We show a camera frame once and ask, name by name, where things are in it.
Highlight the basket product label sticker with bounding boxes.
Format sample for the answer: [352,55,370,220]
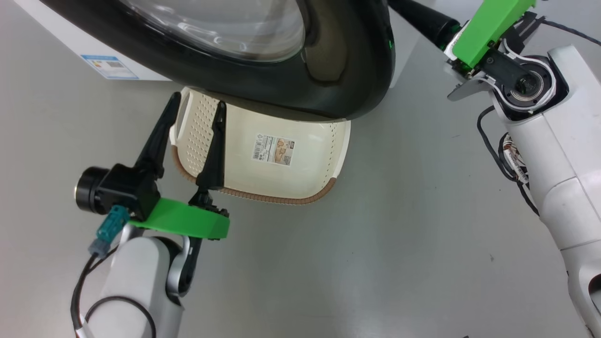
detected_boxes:
[252,133,296,166]

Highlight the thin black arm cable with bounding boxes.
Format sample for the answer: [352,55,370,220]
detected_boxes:
[540,18,601,47]
[477,105,540,217]

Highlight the black cable with teal connector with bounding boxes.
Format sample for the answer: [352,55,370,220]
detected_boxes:
[70,205,157,338]

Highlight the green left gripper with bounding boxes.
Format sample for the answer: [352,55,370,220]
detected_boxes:
[129,92,231,241]

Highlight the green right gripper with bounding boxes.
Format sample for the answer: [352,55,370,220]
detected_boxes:
[387,0,546,102]

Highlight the blue energy label sticker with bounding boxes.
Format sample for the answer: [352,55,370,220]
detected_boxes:
[80,54,140,81]

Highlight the white washing machine body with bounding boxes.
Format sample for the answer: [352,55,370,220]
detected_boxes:
[13,0,172,82]

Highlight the cream perforated laundry basket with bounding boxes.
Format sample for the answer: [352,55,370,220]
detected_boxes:
[169,86,352,206]

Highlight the black washing machine door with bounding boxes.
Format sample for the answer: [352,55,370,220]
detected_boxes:
[40,0,395,123]

